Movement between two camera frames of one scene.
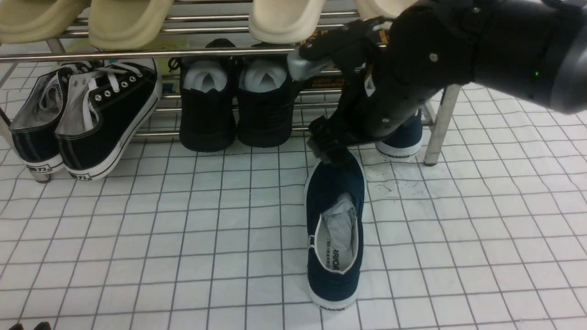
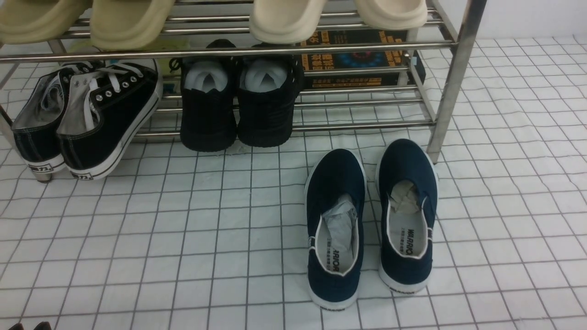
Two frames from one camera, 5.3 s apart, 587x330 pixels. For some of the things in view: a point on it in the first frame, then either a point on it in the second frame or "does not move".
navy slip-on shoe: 335,195 does not move
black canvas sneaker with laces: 106,110 does not move
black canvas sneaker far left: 33,128 does not move
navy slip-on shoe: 406,141 → 407,185
